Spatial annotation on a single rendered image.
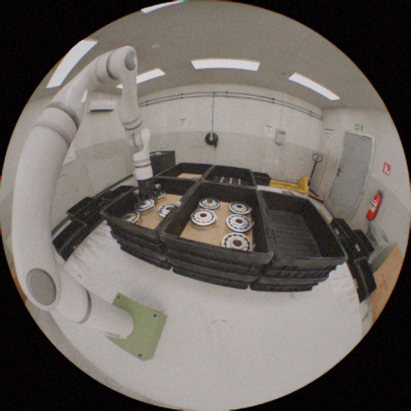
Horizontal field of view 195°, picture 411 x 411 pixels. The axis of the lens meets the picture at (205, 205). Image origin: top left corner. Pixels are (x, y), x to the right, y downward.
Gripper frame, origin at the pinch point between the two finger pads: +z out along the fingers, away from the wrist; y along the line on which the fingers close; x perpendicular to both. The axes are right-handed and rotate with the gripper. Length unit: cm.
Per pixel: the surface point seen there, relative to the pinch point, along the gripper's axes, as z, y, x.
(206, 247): -7.7, 4.0, -40.8
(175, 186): -3.2, 16.5, 4.7
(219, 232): 2.4, 17.0, -32.3
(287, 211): 2, 56, -45
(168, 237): -7.7, -2.1, -33.0
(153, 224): 2.3, -3.0, -13.4
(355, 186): -6, 317, -142
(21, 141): -118, -225, 169
